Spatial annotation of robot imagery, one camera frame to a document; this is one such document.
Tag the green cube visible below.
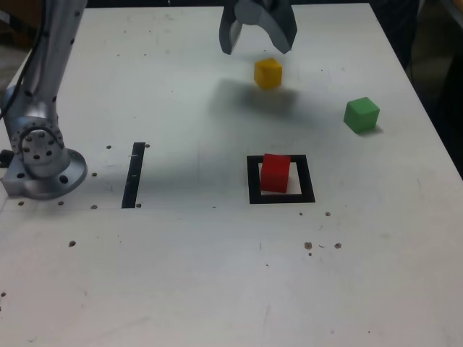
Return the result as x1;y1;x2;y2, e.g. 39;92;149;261
342;96;381;134

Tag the yellow cube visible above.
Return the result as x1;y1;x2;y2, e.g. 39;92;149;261
253;56;283;90

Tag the black tape strip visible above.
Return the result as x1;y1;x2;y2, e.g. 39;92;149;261
121;142;146;210

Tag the black tape square outline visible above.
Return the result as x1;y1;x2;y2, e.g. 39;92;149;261
247;154;316;205

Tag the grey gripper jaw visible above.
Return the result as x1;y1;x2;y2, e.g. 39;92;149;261
219;0;244;56
234;0;298;55

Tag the red cube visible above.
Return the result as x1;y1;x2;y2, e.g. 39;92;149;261
259;153;292;194

